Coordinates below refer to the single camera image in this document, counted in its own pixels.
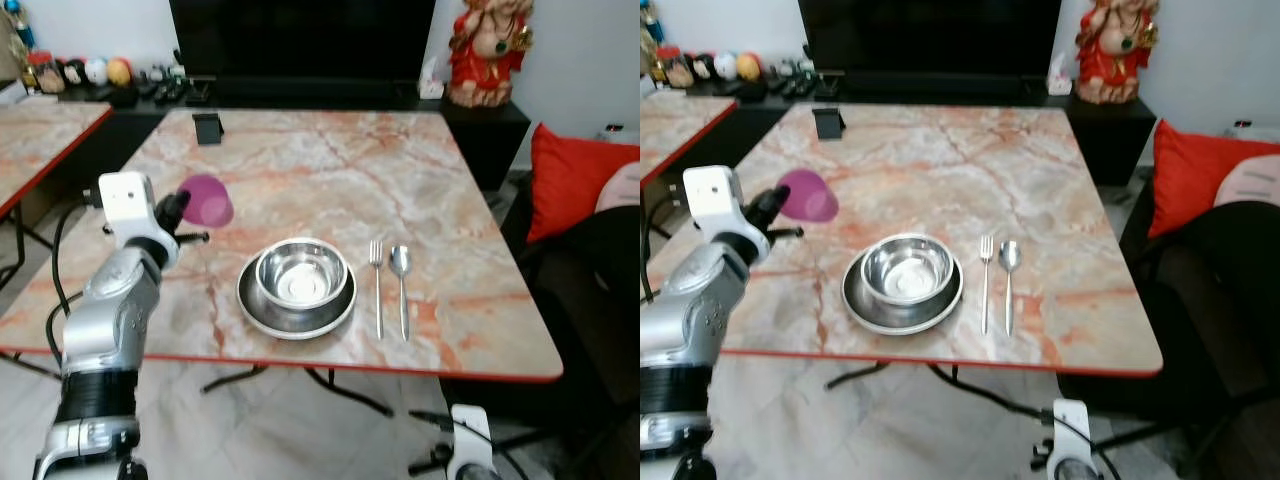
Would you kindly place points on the purple plastic cup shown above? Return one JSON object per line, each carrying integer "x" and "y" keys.
{"x": 810, "y": 195}
{"x": 208, "y": 200}

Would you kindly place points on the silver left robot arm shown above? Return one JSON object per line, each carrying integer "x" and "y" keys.
{"x": 105, "y": 320}
{"x": 690, "y": 320}

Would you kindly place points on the small black stand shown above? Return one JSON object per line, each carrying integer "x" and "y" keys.
{"x": 829, "y": 124}
{"x": 208, "y": 130}

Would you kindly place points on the steel bowl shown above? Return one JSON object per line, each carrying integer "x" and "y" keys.
{"x": 300, "y": 275}
{"x": 906, "y": 270}

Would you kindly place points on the marble side table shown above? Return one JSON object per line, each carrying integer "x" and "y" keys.
{"x": 40, "y": 140}
{"x": 680, "y": 125}

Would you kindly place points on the steel plate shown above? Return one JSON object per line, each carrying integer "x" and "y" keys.
{"x": 900, "y": 318}
{"x": 296, "y": 322}

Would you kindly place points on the yellow round toy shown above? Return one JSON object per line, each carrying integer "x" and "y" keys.
{"x": 749, "y": 67}
{"x": 119, "y": 72}

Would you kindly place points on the pink cushion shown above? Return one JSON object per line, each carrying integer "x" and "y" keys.
{"x": 622, "y": 188}
{"x": 1250, "y": 182}

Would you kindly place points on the black and white round toy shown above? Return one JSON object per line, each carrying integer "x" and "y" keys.
{"x": 74, "y": 72}
{"x": 704, "y": 66}

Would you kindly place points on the red lid jar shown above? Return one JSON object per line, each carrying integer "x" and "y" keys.
{"x": 673, "y": 68}
{"x": 45, "y": 75}

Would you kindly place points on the steel fork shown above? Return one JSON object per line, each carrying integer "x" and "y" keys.
{"x": 378, "y": 290}
{"x": 986, "y": 285}

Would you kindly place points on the red cushion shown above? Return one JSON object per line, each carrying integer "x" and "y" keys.
{"x": 1195, "y": 175}
{"x": 570, "y": 180}

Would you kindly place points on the black television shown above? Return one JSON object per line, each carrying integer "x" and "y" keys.
{"x": 300, "y": 40}
{"x": 930, "y": 35}

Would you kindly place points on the dark sofa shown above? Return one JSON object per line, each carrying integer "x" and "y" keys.
{"x": 590, "y": 320}
{"x": 1220, "y": 320}

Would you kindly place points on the steel spoon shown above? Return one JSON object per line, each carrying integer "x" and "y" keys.
{"x": 1009, "y": 256}
{"x": 401, "y": 262}

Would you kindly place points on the blue bottle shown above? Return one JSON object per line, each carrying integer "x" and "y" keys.
{"x": 650, "y": 22}
{"x": 24, "y": 30}

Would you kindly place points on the black television cabinet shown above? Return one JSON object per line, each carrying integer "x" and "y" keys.
{"x": 1115, "y": 135}
{"x": 490, "y": 140}

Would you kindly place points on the red and gold statue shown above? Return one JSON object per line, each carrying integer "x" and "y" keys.
{"x": 1115, "y": 52}
{"x": 488, "y": 55}

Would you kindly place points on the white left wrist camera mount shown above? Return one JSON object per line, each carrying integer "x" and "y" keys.
{"x": 712, "y": 195}
{"x": 125, "y": 200}

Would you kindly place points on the black metal table frame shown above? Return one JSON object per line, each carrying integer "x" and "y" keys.
{"x": 340, "y": 388}
{"x": 970, "y": 388}

